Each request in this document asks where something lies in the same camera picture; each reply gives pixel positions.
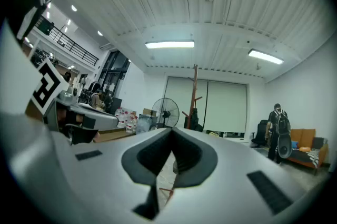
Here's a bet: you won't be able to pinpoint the cluster of clear water bottles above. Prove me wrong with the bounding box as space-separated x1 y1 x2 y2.
115 106 139 133

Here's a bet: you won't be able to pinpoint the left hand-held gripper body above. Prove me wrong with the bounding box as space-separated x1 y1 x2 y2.
0 20 100 145

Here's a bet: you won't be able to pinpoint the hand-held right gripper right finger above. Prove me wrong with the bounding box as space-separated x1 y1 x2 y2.
160 127 329 224

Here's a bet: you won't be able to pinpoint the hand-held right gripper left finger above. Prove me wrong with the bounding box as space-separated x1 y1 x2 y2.
5 111 174 221

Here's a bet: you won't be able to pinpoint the white roller blind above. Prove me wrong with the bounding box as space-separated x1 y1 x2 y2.
206 80 248 133

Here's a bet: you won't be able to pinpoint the clear plastic bag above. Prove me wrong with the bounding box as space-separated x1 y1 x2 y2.
137 113 158 134

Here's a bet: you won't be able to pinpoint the long ceiling lamp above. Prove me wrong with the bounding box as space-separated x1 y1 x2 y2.
247 48 284 65
145 40 195 50

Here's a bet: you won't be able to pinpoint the black framed glass doors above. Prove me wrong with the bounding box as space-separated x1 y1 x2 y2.
97 50 132 113

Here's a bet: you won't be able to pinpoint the black office chair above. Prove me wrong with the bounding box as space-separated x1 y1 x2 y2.
251 119 272 149

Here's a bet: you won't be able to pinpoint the striped cushion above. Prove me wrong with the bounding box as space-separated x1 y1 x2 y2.
306 149 321 167

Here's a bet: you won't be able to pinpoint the orange sofa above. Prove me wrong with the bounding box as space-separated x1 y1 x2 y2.
285 128 329 175

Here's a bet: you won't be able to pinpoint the black floor lamp base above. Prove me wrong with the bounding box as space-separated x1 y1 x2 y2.
148 98 180 132

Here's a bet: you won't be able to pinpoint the brown wooden ledge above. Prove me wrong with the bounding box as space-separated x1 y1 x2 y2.
93 128 137 143

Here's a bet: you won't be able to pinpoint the wooden coat rack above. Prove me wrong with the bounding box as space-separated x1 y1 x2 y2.
164 76 209 130
159 64 203 205

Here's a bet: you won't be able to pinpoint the black oval shell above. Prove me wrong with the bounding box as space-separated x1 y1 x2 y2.
276 133 293 159

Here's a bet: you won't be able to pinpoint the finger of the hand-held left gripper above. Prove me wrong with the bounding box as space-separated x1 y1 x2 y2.
78 103 119 131

